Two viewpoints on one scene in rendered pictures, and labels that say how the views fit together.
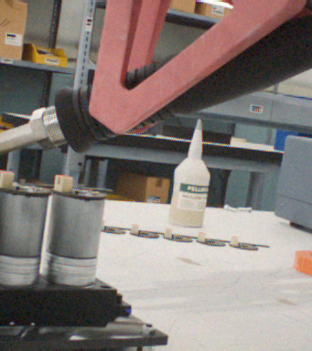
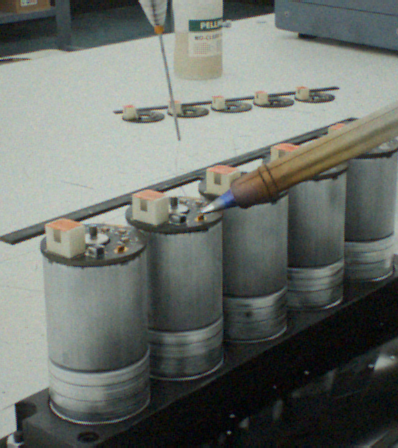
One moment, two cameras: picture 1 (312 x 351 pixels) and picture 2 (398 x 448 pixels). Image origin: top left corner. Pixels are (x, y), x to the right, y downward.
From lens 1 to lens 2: 19 cm
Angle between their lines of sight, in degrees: 22
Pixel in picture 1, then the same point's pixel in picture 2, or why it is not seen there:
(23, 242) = (334, 243)
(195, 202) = (213, 43)
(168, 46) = not seen: outside the picture
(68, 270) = (373, 257)
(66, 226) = (364, 199)
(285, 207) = (294, 15)
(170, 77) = not seen: outside the picture
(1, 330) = (382, 386)
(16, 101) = not seen: outside the picture
